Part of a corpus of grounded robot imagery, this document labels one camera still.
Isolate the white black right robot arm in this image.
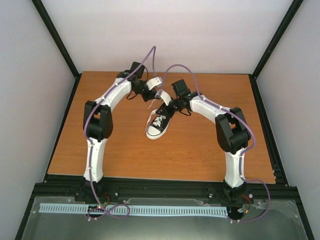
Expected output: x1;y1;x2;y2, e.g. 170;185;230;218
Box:
156;79;252;203

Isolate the black aluminium frame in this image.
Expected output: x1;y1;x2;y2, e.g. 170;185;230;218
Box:
15;0;314;240

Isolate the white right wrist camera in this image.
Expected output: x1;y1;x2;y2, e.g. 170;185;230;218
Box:
155;89;172;106

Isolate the clear acrylic cover plate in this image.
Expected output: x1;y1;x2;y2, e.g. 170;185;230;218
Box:
21;197;307;240

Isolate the white shoelace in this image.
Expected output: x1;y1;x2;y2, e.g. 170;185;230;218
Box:
144;90;171;140

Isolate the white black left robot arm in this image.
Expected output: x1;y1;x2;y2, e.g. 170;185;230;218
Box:
82;61;162;202

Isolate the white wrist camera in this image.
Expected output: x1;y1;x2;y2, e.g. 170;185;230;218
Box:
155;89;172;106
146;76;163;90

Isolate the black white canvas sneaker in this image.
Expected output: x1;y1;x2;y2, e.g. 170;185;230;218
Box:
145;107;171;140

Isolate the light blue slotted cable duct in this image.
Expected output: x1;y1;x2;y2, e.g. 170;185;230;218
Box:
38;203;228;218

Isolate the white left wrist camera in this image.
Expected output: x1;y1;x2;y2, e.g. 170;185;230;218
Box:
146;76;163;90

